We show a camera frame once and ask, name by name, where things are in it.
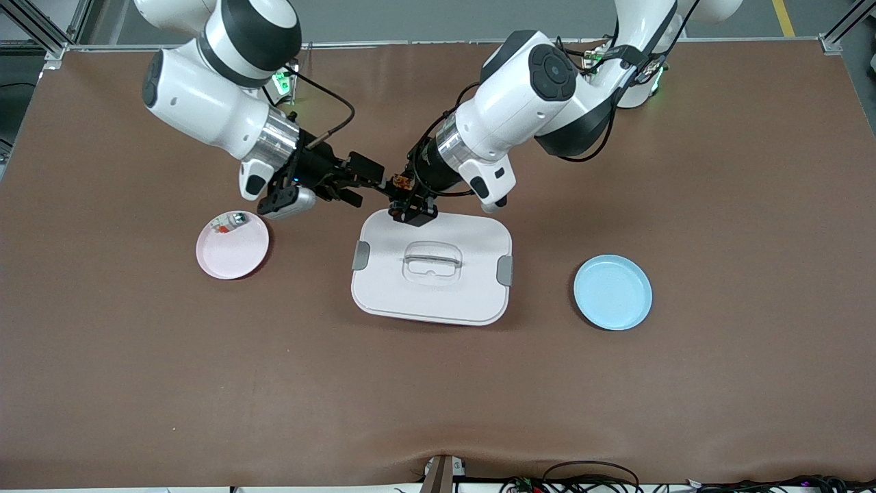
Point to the aluminium table edge rail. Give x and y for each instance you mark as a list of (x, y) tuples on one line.
[(383, 43)]

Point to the white green push-button switch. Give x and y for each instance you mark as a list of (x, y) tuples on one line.
[(229, 222)]

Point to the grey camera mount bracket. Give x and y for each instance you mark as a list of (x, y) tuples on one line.
[(441, 476)]

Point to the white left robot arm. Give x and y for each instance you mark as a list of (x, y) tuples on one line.
[(527, 89)]

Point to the light blue round plate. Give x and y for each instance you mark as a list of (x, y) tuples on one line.
[(612, 293)]

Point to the pink round plate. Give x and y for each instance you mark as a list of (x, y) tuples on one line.
[(233, 257)]

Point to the aluminium frame post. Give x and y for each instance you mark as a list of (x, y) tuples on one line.
[(41, 31), (845, 27)]

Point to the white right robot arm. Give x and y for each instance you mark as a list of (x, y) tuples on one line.
[(205, 96)]

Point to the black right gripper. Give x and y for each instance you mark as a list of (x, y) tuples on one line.
[(317, 168)]

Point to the pink box with white lid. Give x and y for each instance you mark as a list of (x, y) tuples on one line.
[(431, 287)]

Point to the orange push-button switch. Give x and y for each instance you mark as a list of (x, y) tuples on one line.
[(402, 183)]

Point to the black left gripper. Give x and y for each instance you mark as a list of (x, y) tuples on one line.
[(426, 179)]

